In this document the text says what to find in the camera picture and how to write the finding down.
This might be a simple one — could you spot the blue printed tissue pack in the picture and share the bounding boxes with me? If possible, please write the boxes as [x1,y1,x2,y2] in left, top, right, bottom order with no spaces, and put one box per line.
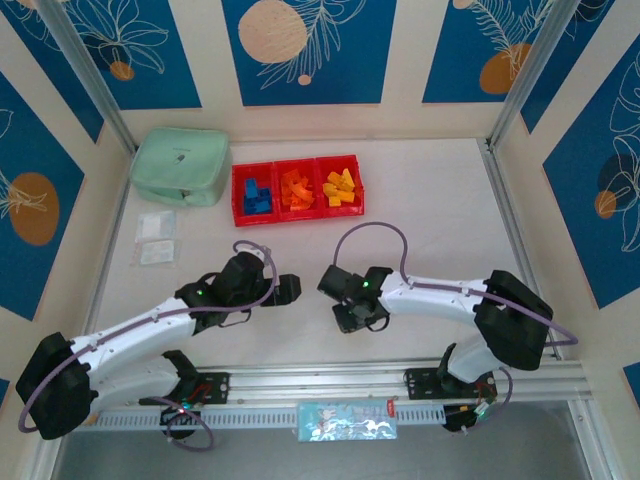
[297,398,400,443]

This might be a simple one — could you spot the red plastic bin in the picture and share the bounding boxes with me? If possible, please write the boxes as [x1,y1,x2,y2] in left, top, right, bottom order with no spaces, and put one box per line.
[314,154,366,220]
[231,162,279,229]

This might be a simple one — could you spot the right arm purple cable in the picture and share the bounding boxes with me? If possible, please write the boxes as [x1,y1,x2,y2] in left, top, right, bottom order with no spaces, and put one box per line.
[333,222,580,436]

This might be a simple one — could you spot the black controller box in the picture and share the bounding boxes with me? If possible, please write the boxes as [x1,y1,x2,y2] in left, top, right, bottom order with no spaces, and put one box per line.
[158,404,202,442]
[442,402,494,435]

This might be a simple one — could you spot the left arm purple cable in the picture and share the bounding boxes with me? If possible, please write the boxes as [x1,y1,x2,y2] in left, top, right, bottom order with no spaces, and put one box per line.
[18,239,279,454]

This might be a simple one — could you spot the clear packet with white pad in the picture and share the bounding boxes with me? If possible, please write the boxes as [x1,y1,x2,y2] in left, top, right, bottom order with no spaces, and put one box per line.
[130,238,181,269]
[137,210,177,240]

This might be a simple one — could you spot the orange toy bricks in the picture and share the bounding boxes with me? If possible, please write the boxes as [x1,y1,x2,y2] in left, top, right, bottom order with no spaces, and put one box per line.
[273,158,322,224]

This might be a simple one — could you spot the mint green zip pouch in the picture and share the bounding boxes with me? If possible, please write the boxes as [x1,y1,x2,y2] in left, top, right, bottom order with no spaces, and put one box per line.
[130,126,231,207]

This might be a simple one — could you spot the white slotted cable duct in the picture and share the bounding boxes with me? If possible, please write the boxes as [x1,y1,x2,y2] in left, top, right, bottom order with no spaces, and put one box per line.
[92,402,448,432]

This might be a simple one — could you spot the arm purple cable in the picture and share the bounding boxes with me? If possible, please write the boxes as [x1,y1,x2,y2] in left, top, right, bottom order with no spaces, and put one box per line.
[333,222,580,436]
[18,239,279,454]

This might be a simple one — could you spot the aluminium frame post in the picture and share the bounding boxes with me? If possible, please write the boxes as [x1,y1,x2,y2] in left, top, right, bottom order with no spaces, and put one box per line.
[35,0,138,154]
[485,0,589,150]

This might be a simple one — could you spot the aluminium side rail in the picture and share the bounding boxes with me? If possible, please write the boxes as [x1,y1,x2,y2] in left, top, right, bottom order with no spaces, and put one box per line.
[72,144,139,374]
[477,138,564,361]

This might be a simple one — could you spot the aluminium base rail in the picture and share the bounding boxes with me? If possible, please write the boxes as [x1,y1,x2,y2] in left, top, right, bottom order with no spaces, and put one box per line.
[47,356,586,407]

